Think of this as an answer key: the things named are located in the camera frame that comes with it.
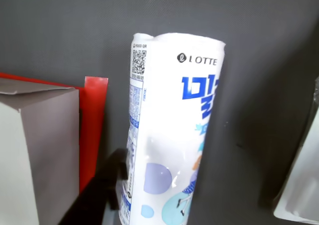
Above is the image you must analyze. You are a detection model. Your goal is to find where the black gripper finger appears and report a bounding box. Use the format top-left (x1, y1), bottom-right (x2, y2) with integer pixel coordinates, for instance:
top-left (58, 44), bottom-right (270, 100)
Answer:
top-left (57, 148), bottom-right (129, 225)

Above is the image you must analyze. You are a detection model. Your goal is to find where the white Lotte drink can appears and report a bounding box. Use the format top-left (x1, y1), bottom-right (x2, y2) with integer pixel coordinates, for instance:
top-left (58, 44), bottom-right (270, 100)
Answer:
top-left (116, 32), bottom-right (227, 225)

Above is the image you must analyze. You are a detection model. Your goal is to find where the white paper box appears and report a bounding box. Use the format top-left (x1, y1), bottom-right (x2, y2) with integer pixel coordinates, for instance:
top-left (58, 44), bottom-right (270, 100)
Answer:
top-left (0, 77), bottom-right (80, 225)

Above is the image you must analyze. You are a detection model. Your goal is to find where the red paper sheet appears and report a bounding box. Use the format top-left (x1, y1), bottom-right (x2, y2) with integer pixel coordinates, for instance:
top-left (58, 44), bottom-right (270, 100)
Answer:
top-left (0, 72), bottom-right (109, 193)

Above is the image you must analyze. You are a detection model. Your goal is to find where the dark grey table mat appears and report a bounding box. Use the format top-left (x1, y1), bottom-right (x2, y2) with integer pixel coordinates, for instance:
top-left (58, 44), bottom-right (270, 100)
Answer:
top-left (0, 0), bottom-right (319, 225)

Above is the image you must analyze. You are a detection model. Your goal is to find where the white plastic blister package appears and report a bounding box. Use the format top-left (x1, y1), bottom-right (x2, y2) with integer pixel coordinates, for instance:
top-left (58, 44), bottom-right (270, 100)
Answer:
top-left (273, 75), bottom-right (319, 223)

